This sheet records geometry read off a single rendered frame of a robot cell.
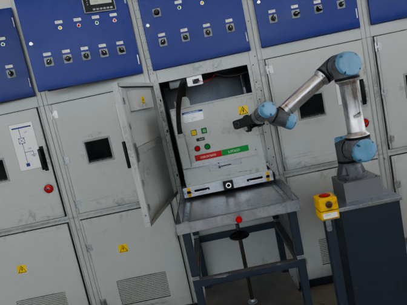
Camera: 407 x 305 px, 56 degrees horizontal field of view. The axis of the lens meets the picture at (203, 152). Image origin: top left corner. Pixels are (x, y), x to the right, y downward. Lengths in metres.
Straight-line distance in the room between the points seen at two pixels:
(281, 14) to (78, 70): 1.29
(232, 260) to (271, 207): 0.89
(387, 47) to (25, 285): 2.85
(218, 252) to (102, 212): 0.83
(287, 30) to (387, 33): 0.64
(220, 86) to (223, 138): 1.10
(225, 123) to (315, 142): 0.67
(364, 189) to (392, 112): 0.79
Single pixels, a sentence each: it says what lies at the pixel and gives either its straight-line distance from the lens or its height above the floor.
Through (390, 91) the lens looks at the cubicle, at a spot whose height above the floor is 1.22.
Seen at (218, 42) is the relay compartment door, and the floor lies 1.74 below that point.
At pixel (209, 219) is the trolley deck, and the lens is 1.91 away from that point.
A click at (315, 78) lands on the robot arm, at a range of 2.06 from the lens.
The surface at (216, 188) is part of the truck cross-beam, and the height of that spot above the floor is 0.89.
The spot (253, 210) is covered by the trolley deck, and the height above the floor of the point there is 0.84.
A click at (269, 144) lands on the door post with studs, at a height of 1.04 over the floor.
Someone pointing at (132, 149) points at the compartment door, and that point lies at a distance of 1.93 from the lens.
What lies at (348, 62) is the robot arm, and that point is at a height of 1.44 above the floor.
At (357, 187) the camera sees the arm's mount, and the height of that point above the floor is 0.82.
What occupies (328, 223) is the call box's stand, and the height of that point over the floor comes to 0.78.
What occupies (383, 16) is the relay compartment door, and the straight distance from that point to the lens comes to 2.78.
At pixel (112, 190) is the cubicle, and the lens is 2.61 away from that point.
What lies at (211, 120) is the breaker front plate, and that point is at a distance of 2.24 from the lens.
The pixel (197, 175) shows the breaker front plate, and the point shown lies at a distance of 2.28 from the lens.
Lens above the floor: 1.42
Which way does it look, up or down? 8 degrees down
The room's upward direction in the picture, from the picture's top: 12 degrees counter-clockwise
